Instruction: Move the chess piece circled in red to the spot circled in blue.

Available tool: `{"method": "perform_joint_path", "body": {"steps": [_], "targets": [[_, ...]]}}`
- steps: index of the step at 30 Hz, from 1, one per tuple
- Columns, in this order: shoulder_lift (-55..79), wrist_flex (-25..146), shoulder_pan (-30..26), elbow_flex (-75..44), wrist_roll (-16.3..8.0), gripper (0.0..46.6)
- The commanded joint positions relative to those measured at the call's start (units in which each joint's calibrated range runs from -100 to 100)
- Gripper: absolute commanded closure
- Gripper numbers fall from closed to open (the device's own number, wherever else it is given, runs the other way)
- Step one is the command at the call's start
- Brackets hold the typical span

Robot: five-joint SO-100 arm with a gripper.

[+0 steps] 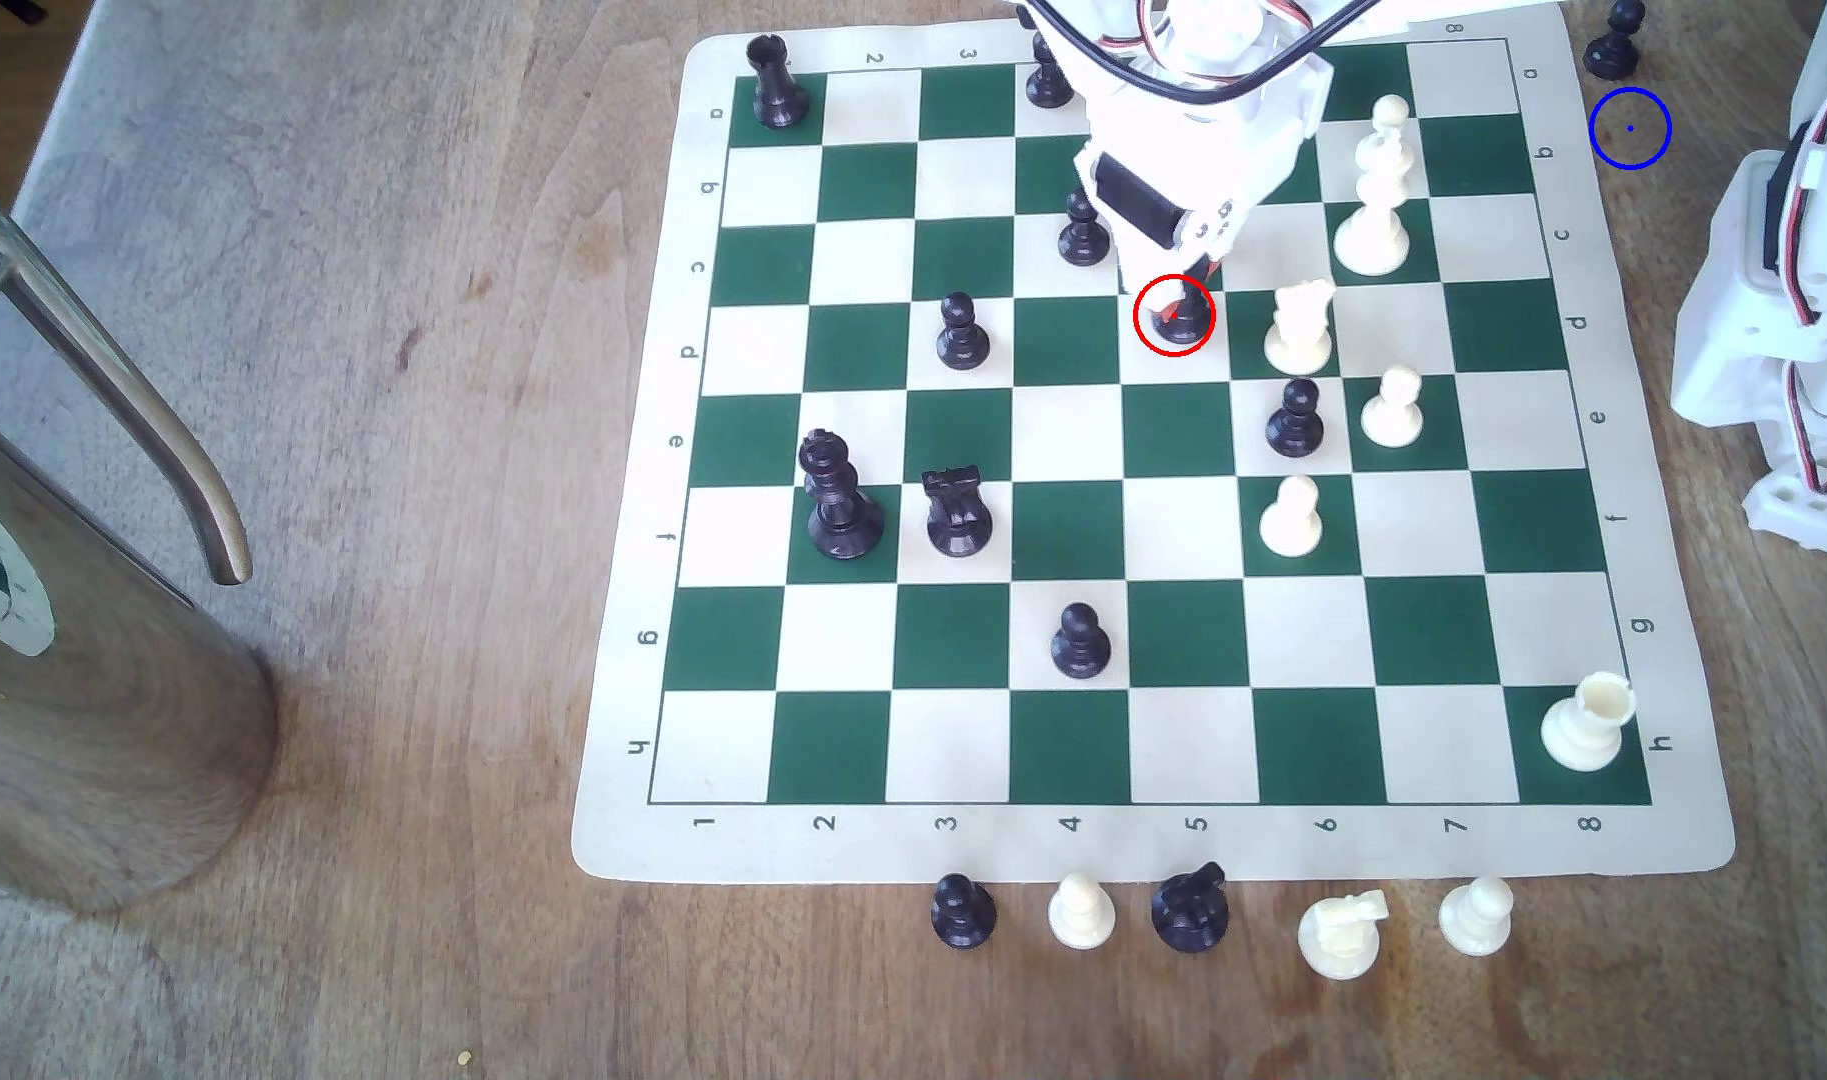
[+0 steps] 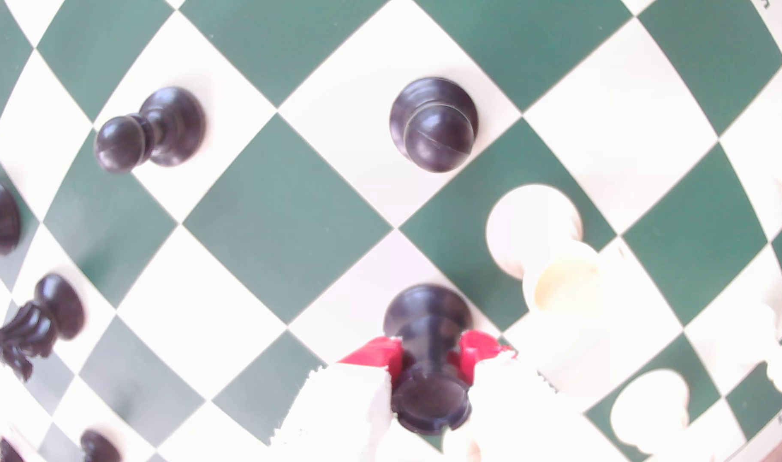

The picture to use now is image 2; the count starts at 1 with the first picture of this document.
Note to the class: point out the white gripper finger with red pad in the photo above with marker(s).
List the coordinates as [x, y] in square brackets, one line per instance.
[339, 417]
[513, 417]

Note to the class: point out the black chess rook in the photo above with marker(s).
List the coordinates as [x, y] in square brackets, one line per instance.
[429, 398]

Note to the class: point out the white chess king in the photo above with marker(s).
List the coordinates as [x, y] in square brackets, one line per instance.
[651, 410]

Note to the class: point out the white chess rook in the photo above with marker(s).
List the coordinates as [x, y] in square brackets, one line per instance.
[532, 231]

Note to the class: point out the green and white chess mat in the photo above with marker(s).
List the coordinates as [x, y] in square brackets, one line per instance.
[288, 218]

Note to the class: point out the black chess knight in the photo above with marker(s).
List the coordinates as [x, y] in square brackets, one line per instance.
[57, 308]

